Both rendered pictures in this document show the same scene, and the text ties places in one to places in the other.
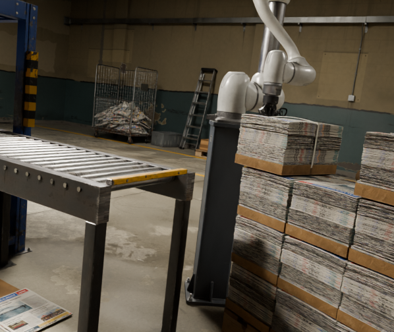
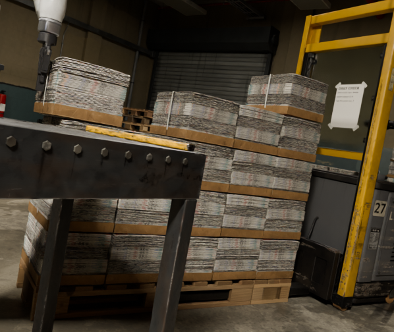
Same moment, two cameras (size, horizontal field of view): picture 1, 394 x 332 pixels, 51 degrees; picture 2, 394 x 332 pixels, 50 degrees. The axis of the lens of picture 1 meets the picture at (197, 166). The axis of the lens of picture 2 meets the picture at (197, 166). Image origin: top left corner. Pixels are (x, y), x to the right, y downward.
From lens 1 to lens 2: 1.83 m
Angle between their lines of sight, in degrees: 84
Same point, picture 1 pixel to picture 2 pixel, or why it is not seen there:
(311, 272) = (149, 207)
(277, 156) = (114, 108)
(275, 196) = not seen: hidden behind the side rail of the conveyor
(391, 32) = not seen: outside the picture
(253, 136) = (81, 85)
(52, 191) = (147, 172)
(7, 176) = (50, 163)
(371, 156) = (196, 110)
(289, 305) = (128, 244)
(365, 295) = not seen: hidden behind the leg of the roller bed
